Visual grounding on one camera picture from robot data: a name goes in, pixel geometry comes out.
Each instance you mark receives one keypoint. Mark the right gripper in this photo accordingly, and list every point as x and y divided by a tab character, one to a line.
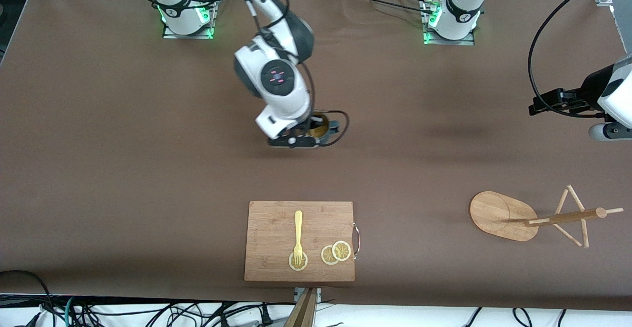
334	129

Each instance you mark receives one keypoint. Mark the wooden beam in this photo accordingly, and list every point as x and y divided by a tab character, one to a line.
302	314

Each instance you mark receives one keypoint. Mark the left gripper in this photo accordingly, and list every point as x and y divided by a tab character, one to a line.
588	91

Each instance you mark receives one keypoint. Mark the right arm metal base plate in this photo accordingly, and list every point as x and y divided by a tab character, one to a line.
187	35

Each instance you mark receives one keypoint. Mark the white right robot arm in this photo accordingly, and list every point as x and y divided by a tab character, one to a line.
279	77

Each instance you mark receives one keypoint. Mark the bamboo cutting board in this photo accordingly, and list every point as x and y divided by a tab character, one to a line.
271	228

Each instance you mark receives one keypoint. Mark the lemon slice under fork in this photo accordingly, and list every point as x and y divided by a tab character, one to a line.
302	265

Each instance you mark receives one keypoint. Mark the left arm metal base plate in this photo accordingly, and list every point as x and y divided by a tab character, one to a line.
452	42

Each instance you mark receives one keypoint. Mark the yellow plastic fork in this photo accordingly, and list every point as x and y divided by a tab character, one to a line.
298	228

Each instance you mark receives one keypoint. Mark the metal bracket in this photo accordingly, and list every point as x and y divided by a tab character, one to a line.
318	295

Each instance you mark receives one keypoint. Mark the wooden cup rack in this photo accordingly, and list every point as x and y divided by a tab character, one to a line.
493	213

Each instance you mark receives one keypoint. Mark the teal cup with yellow inside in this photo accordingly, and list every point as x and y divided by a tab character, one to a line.
323	128

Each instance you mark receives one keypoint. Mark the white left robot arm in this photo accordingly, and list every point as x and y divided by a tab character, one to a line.
461	6

